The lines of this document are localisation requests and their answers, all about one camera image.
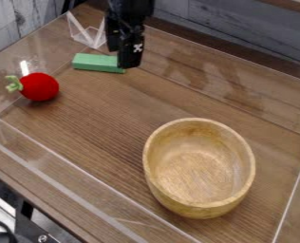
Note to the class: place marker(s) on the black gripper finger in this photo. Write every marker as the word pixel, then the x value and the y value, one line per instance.
pixel 130 48
pixel 111 33

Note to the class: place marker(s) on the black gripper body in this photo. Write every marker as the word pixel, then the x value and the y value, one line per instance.
pixel 126 14

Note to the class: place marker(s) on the green rectangular block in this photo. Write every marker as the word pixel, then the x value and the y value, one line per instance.
pixel 97 62

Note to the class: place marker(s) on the light wooden bowl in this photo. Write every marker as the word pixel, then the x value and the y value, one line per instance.
pixel 200 167

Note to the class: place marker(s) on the red plush tomato toy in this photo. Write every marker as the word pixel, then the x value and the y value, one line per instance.
pixel 37 86

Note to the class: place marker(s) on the black metal table leg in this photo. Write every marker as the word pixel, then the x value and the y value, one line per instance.
pixel 26 227

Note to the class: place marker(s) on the clear acrylic corner bracket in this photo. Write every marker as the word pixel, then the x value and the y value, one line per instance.
pixel 93 37

